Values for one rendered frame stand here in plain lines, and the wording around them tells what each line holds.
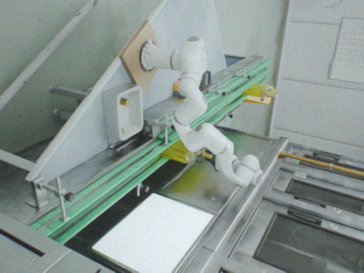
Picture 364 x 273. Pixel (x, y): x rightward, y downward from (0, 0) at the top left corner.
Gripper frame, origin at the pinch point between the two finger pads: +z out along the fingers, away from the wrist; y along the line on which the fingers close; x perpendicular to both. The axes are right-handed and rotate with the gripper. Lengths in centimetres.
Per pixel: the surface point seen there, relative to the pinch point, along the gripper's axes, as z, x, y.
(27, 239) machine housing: -22, 93, 21
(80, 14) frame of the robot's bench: 97, 8, 58
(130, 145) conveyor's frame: 25.5, 28.4, 5.4
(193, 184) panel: 1.0, 9.7, -13.1
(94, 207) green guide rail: 8, 60, -4
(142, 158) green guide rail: 14.4, 30.3, 3.5
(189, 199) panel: -6.4, 20.2, -12.7
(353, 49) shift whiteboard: 123, -576, -30
